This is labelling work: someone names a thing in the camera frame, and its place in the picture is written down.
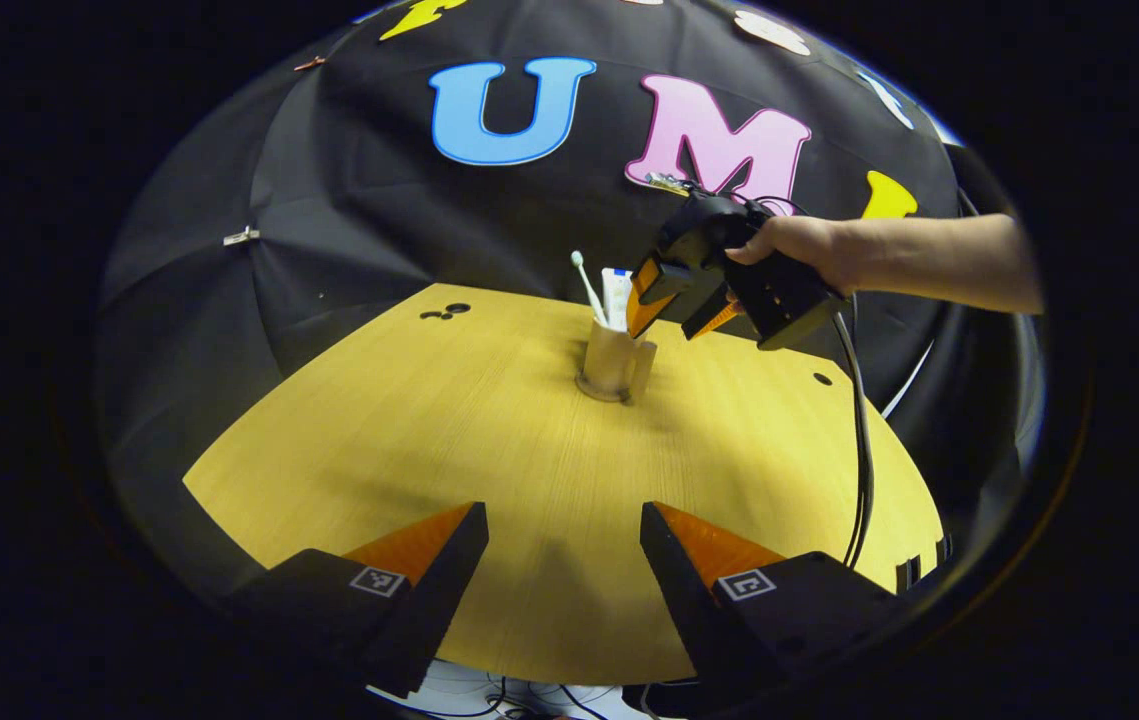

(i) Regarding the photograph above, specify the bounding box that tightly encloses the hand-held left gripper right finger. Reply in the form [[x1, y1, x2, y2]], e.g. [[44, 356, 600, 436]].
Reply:
[[640, 501, 905, 701]]

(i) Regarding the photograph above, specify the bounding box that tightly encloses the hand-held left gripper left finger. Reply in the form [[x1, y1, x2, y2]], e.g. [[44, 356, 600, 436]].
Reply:
[[224, 501, 491, 699]]

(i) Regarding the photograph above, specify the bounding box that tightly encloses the white toothpaste tube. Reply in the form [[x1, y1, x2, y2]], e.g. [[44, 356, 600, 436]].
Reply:
[[600, 266, 635, 333]]

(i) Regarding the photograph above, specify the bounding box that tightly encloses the pale green toothbrush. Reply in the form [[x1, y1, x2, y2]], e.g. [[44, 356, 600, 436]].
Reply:
[[570, 250, 608, 329]]

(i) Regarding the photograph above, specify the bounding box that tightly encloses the beige cup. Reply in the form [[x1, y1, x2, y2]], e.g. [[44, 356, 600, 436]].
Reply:
[[581, 315, 659, 399]]

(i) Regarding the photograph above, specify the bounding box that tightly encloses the round cork coaster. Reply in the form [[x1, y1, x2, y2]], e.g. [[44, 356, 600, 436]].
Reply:
[[574, 375, 633, 406]]

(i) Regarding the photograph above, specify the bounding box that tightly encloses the wooden desktop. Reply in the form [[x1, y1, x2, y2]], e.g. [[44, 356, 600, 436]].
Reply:
[[182, 283, 950, 687]]

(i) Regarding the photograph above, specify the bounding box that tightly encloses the white strip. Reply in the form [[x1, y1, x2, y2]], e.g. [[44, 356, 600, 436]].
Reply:
[[879, 338, 936, 421]]

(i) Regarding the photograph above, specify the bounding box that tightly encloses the black backdrop cloth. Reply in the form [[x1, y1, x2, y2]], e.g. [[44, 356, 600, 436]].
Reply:
[[94, 0, 1040, 621]]

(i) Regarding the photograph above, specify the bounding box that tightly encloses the black cable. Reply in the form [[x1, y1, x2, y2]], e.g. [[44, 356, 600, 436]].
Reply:
[[829, 300, 877, 571]]

